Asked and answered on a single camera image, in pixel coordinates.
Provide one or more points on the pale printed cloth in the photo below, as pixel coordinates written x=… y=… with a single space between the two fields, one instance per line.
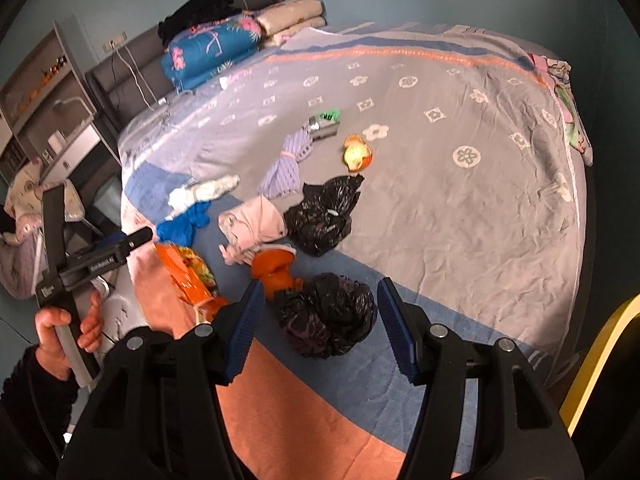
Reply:
x=25 y=192

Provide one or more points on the wall socket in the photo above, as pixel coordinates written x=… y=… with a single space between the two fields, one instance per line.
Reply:
x=115 y=41

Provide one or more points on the white sock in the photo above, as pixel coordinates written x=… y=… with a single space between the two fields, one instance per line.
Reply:
x=205 y=191

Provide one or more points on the black plastic bag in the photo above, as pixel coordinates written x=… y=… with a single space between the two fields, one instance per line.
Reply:
x=325 y=312
x=322 y=215

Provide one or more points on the orange cloth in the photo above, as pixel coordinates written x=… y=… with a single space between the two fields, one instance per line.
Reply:
x=275 y=272

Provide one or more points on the folded blue floral quilt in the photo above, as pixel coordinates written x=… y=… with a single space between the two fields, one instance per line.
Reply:
x=210 y=50

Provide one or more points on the purple striped cloth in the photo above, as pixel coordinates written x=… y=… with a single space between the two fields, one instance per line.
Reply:
x=287 y=165

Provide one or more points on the pile of black clothes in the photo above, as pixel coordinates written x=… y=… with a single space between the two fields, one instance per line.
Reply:
x=200 y=7

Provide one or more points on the green silver snack wrapper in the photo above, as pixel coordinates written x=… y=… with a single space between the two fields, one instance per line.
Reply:
x=325 y=122

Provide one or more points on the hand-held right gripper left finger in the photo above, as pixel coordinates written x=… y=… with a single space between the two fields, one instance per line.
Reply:
x=244 y=332

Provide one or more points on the beige folded pillows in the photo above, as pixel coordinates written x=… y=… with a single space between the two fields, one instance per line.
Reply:
x=290 y=15

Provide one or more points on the person's left forearm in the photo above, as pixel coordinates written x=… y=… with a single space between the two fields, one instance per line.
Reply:
x=30 y=400

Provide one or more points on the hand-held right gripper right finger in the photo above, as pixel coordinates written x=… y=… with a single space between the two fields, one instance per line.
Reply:
x=398 y=332

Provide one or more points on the blue cloth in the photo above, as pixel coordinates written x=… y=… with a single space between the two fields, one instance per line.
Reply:
x=182 y=225

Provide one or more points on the person's left hand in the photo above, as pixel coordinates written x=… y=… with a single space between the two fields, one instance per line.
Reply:
x=52 y=345

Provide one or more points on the small orange shelf ornaments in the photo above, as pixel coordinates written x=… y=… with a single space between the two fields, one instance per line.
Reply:
x=50 y=69

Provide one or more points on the floral bed sheet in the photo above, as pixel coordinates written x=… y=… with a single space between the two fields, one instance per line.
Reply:
x=572 y=125

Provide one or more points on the grey flower printed blanket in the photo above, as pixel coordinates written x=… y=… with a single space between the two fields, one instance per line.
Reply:
x=450 y=210

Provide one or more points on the grey plastic container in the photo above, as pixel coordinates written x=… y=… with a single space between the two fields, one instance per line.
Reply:
x=107 y=200

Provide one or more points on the yellow chair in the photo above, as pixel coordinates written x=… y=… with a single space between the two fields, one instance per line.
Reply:
x=600 y=360

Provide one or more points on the grey padded headboard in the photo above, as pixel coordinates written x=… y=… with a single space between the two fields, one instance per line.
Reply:
x=107 y=90

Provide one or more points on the pink cloth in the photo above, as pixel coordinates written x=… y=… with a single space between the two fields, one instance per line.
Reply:
x=257 y=225

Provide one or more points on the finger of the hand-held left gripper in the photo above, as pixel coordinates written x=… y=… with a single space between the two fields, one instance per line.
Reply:
x=137 y=240

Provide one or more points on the white desk lamp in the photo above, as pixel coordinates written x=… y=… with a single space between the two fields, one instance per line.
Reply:
x=70 y=106

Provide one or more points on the orange snack packet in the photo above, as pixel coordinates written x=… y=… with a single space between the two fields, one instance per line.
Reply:
x=187 y=275

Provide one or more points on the grey shelf unit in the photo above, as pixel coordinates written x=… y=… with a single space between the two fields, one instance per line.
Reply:
x=30 y=115

